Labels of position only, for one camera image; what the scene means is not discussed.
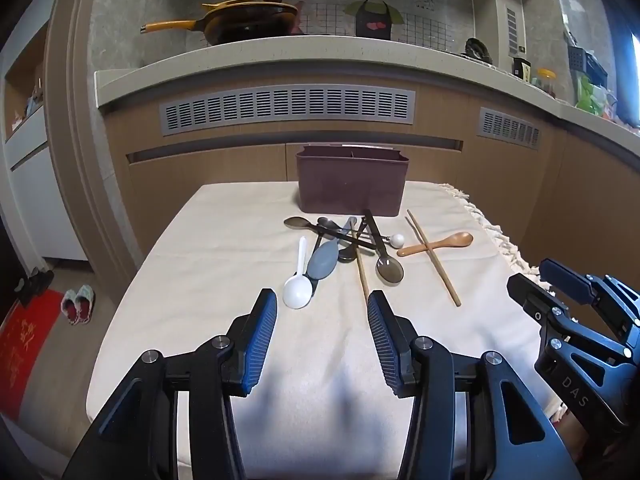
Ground white shelf cabinet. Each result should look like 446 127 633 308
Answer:
0 0 91 261

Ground patterned slipper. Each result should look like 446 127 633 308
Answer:
75 284 96 325
61 287 81 323

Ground black shoes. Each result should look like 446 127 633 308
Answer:
15 267 56 308

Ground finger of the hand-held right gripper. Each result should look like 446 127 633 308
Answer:
506 274 632 428
539 258 640 346

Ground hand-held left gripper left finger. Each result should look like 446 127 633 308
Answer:
62 288 278 480

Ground white stone countertop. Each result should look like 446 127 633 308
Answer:
95 35 640 137

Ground cream fringed tablecloth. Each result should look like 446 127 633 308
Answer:
85 180 566 480

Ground yellow-handled frying pan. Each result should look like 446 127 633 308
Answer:
140 2 301 46

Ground jar with yellow lid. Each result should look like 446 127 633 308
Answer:
536 68 558 98

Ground dark purple plastic bin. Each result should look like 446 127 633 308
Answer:
295 144 411 217

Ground white wall vent grille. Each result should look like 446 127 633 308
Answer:
505 7 518 56

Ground light blue plastic spoon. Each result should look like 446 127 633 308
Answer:
306 216 358 282

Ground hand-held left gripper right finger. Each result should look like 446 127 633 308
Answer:
366 290 583 480

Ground cartoon wall poster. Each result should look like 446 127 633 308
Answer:
215 0 456 53

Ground long grey vent grille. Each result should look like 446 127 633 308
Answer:
159 87 417 137

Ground white plastic spoon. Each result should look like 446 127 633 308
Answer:
282 236 314 309

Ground green packets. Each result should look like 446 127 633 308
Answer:
575 75 618 116

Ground short grey vent grille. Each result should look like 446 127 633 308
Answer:
477 106 542 151

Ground dark grey small spoon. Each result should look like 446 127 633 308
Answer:
312 217 335 257

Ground wooden chopstick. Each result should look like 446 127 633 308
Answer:
351 229 371 302
406 209 462 307

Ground dark long-handled spoon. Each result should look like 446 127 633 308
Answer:
284 216 378 257

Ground pan lid with yellow handle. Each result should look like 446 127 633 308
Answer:
201 0 298 14

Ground wooden spoon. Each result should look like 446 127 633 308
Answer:
397 232 474 257

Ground blue plastic basket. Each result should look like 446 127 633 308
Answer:
567 45 608 91

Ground translucent brown plastic spoon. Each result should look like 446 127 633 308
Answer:
362 209 405 285

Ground metal utensil with white ball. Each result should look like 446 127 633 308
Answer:
350 225 406 248

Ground red floor mat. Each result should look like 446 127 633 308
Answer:
0 288 63 421

